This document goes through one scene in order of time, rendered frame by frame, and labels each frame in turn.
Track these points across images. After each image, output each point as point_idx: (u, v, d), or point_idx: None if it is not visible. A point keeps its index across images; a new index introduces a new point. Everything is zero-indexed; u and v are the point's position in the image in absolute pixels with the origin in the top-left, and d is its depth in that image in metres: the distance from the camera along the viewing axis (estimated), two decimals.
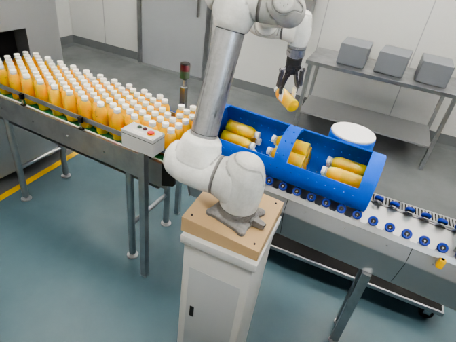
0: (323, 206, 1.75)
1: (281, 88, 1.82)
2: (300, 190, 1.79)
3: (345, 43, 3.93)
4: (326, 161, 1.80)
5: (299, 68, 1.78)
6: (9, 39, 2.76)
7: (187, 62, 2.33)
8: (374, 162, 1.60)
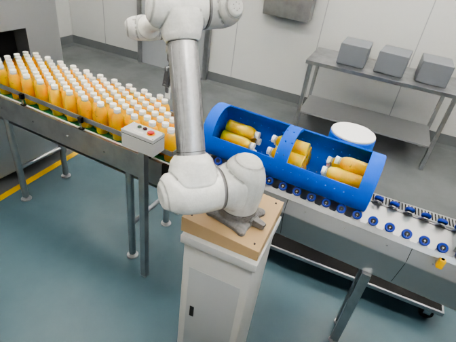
0: (323, 206, 1.75)
1: None
2: (300, 190, 1.79)
3: (345, 43, 3.93)
4: (326, 161, 1.80)
5: (168, 66, 1.83)
6: (9, 39, 2.76)
7: None
8: (374, 162, 1.60)
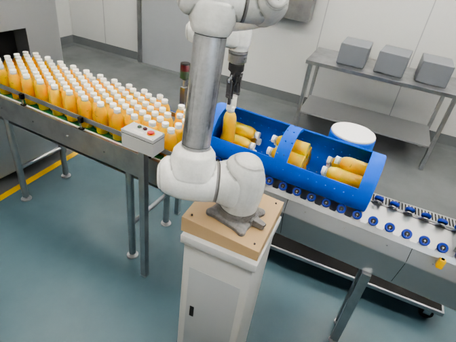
0: (323, 206, 1.75)
1: (233, 92, 1.81)
2: (300, 190, 1.79)
3: (345, 43, 3.93)
4: (326, 161, 1.80)
5: (230, 76, 1.70)
6: (9, 39, 2.76)
7: (187, 62, 2.33)
8: (374, 162, 1.60)
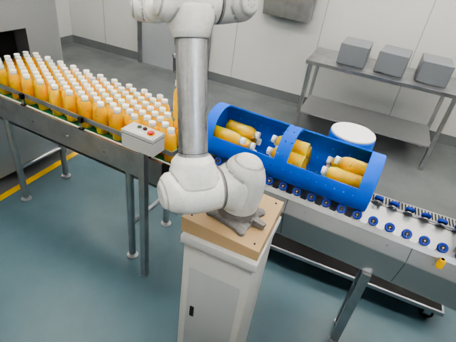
0: (323, 206, 1.75)
1: None
2: (300, 190, 1.79)
3: (345, 43, 3.93)
4: (326, 161, 1.80)
5: None
6: (9, 39, 2.76)
7: None
8: (374, 162, 1.60)
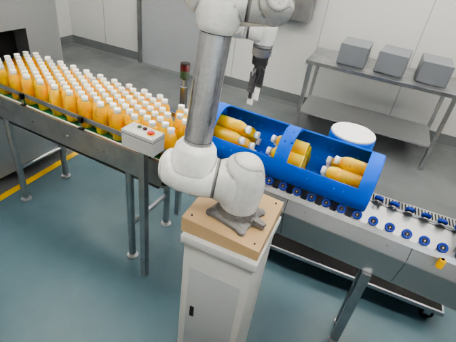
0: (324, 206, 1.75)
1: (256, 85, 1.81)
2: (300, 190, 1.79)
3: (345, 43, 3.93)
4: (326, 161, 1.80)
5: (253, 70, 1.69)
6: (9, 39, 2.76)
7: (187, 62, 2.33)
8: (374, 162, 1.60)
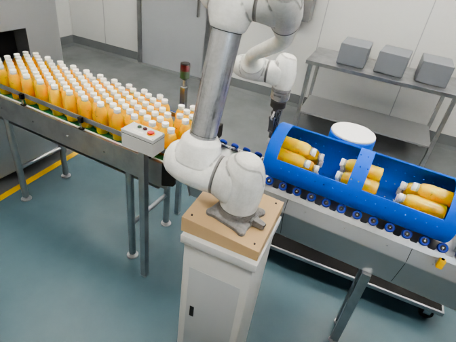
0: (329, 199, 1.75)
1: (273, 132, 1.79)
2: (293, 191, 1.80)
3: (345, 43, 3.93)
4: (400, 186, 1.69)
5: (281, 109, 1.77)
6: (9, 39, 2.76)
7: (187, 62, 2.33)
8: None
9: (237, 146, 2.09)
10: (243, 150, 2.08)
